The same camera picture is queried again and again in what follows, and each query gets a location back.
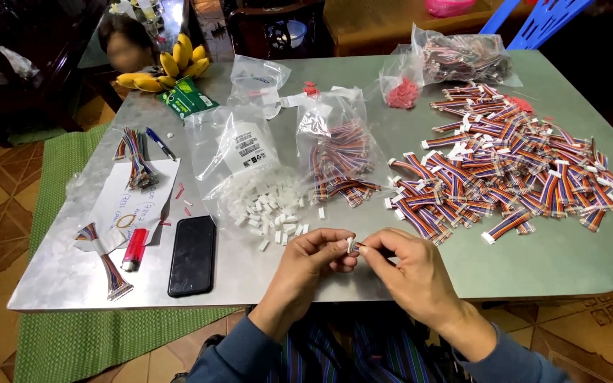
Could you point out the brown wooden table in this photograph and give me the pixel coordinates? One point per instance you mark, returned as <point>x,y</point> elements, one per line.
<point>381,24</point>

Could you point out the bunch of yellow bananas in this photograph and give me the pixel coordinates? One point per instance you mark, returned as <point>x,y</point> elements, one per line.
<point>176,64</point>

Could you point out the glass side table with items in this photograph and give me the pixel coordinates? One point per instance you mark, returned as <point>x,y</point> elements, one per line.
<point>147,16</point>

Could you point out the heap of red bits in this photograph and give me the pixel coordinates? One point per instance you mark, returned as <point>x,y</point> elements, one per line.
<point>520,103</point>

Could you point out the red lighter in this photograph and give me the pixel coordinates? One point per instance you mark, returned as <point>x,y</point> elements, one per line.
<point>135,249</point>

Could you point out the white handwritten paper sheet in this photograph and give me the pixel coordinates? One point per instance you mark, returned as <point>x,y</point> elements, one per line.
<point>125,205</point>

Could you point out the yellow rubber band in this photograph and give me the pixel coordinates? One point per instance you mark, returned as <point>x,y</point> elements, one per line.
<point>118,221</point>

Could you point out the black smartphone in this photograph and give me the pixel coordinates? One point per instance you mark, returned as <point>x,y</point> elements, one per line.
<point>192,256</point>

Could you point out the dark wooden chair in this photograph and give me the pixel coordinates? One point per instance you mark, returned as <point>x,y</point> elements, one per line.
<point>253,32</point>

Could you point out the white bowl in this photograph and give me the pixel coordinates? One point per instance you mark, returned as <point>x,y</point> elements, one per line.
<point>295,33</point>

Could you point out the person's left hand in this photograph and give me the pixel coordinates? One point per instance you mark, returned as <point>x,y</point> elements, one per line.
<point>301,268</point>

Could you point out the clear bag of red bits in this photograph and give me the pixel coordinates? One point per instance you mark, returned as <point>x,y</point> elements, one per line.
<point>402,93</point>

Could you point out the pile of white connector housings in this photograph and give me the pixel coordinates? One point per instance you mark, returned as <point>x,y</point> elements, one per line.
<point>272,205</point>

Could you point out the blue pen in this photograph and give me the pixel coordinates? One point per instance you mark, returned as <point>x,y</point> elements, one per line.
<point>160,143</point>

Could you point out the few red bits on table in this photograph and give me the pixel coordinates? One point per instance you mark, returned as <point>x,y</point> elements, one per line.
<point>311,89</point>

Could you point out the person's right hand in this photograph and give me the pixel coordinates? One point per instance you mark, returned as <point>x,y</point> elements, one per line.
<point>418,276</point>

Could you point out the green packet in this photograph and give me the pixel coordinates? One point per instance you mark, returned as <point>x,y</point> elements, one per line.
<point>187,98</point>

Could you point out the large clear bag white label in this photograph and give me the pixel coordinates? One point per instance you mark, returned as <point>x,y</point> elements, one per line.
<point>242,146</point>

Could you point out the small clear labelled bag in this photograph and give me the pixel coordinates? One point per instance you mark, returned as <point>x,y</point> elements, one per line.
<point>258,80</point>

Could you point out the green woven mat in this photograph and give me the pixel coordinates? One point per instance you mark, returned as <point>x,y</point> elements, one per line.
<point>64,223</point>

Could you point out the pink plastic basket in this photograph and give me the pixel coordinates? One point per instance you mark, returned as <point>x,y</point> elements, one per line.
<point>449,7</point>

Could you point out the person's striped trousers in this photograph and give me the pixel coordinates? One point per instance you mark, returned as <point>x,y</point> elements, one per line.
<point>338,351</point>

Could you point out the blue plastic chair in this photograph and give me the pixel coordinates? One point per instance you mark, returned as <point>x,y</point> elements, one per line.
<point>538,21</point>

